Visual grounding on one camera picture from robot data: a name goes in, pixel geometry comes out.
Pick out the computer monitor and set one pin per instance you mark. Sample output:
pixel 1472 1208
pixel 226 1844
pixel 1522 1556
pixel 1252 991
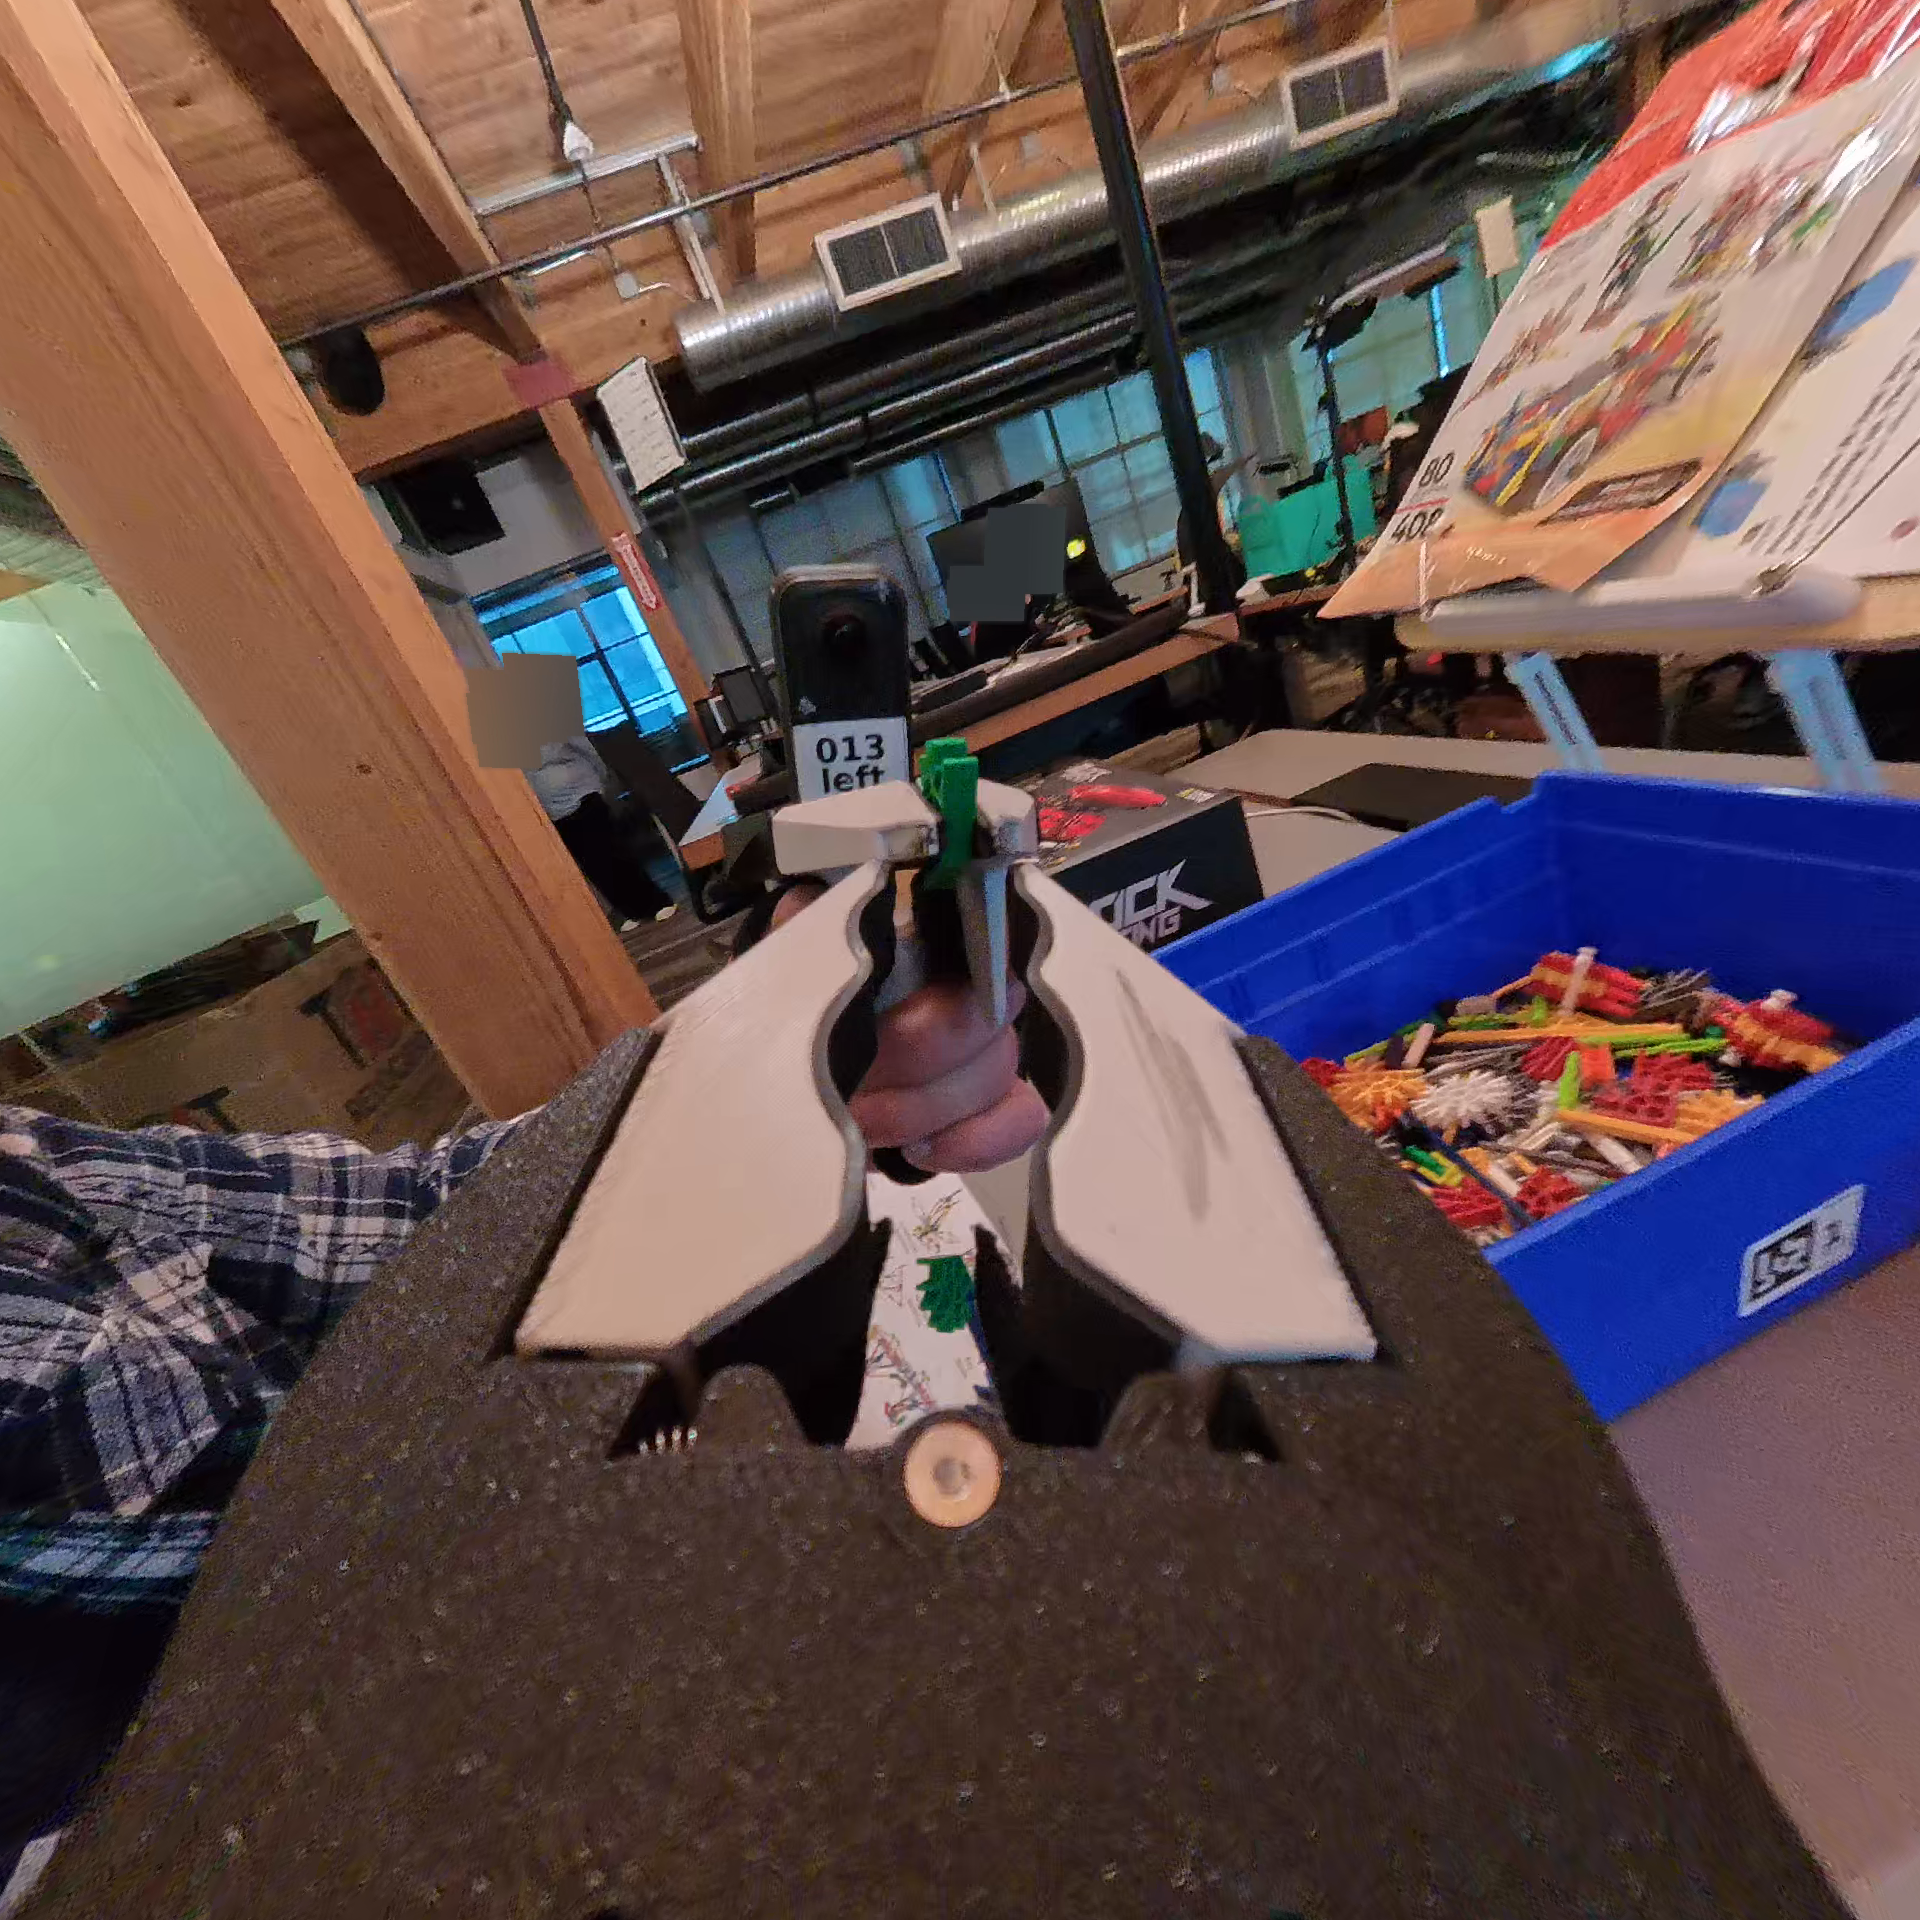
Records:
pixel 1005 557

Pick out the white picture poster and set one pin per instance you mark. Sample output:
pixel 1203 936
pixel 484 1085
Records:
pixel 1860 451

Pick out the cardboard poster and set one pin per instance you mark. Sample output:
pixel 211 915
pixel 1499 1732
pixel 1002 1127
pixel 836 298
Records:
pixel 1592 391

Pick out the blue bin with white label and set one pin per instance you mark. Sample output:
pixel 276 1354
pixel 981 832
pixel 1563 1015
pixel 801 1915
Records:
pixel 1621 1292

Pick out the black metal post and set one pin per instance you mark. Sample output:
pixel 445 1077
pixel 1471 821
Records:
pixel 1141 271

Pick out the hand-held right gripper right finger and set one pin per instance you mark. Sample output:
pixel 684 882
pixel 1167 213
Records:
pixel 1201 1171

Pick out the person's left hand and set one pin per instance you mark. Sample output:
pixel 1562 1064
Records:
pixel 955 1083

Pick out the black flat pad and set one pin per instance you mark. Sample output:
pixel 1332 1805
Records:
pixel 1427 796

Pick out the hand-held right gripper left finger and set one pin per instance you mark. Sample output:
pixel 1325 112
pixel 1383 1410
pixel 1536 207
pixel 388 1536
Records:
pixel 721 1171

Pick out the toy instruction sheet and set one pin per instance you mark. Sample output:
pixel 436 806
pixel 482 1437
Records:
pixel 915 1322

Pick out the green toy connector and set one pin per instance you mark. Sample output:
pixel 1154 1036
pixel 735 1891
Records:
pixel 949 796

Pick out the white wall sign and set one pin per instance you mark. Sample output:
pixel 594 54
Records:
pixel 643 428

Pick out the silver air duct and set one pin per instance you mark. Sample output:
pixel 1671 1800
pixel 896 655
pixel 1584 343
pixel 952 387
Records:
pixel 1019 219

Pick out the black toy box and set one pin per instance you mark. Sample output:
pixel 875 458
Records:
pixel 1170 872

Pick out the pile of colourful toy pieces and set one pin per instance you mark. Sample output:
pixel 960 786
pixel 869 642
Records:
pixel 1562 1096

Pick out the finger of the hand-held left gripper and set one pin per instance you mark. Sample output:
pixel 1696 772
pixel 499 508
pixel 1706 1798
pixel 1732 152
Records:
pixel 1008 828
pixel 855 832

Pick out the person's left forearm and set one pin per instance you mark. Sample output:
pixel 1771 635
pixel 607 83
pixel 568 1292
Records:
pixel 180 1322

